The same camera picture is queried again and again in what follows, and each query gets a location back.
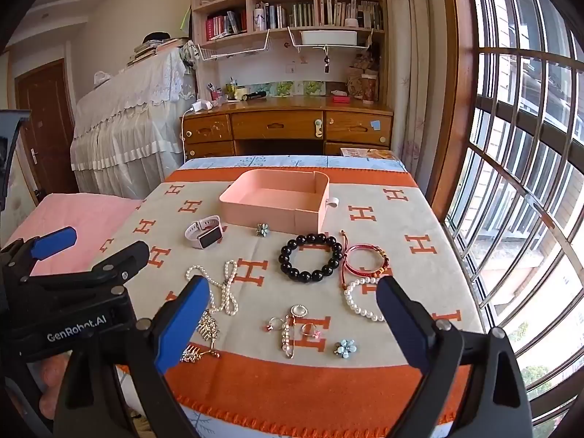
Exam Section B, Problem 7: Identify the wooden desk with drawers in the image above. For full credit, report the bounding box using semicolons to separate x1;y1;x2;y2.
180;95;394;161

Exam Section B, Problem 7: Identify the metal window grille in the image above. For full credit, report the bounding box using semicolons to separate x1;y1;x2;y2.
445;0;584;438

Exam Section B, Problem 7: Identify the row of pale books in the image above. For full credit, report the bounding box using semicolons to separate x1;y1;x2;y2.
253;0;384;32

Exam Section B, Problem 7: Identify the floral curtain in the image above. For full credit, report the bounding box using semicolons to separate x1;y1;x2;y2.
382;0;453;180

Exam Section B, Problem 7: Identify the gold pearl pin brooch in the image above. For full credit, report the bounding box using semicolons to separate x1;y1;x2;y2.
280;318;296;359

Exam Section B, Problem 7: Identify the wooden window frame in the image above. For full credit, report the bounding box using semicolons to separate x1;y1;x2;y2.
428;0;481;225

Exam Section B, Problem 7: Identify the pink storage box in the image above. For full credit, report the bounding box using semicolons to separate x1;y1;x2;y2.
219;169;339;234

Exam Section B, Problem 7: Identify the red cord bracelet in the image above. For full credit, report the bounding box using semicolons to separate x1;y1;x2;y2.
338;230;392;290

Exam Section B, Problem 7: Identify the orange and beige printed blanket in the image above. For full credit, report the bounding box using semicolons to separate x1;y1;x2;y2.
114;164;485;426

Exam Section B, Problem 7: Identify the patterned paper cup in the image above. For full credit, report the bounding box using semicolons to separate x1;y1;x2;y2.
360;73;379;104

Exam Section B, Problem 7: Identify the person's left hand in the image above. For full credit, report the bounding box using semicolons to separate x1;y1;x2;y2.
7;351;74;423

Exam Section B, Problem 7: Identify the white pearl necklace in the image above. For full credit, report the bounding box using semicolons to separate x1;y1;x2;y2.
185;260;240;316

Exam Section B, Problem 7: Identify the row of green picture cards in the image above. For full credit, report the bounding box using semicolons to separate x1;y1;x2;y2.
249;81;326;97

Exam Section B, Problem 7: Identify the small gold hair comb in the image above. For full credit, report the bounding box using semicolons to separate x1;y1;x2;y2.
180;346;221;364

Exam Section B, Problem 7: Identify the white charger with cable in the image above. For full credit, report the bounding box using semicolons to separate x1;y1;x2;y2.
181;99;214;165

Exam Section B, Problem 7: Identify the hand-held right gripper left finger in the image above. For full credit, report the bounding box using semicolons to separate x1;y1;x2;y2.
54;276;211;438

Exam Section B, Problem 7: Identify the black bead bracelet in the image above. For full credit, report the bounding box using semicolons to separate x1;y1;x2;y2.
279;234;344;284

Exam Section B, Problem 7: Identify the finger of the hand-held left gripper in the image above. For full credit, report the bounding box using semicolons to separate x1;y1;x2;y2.
0;227;77;279
18;240;151;302

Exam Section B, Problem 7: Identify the white wire rack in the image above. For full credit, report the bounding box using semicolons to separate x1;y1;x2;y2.
197;30;274;62
287;26;376;54

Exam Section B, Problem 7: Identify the row of red books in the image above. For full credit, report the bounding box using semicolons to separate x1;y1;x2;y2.
205;9;248;42

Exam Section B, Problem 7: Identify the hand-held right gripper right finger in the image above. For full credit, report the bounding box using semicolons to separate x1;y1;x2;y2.
375;275;534;438

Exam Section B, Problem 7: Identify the brown wooden door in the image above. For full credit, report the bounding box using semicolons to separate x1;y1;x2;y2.
14;58;81;198

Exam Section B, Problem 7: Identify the pink quilt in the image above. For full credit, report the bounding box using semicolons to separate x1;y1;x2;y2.
2;193;143;280

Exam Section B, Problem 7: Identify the stack of books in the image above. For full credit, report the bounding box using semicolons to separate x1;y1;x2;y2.
127;39;189;67

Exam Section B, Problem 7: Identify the colourful magazine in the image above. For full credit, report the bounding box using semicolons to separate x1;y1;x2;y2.
340;147;397;161

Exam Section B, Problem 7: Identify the white plastic tray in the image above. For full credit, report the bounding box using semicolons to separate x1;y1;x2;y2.
300;30;358;46

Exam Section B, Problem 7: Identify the pink smartwatch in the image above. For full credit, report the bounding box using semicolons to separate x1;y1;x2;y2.
184;215;224;250

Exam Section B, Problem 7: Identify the white lace furniture cover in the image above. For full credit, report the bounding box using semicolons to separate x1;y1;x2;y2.
70;46;199;200

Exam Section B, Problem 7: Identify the white pearl bracelet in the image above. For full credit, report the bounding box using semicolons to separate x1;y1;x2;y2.
343;277;387;323

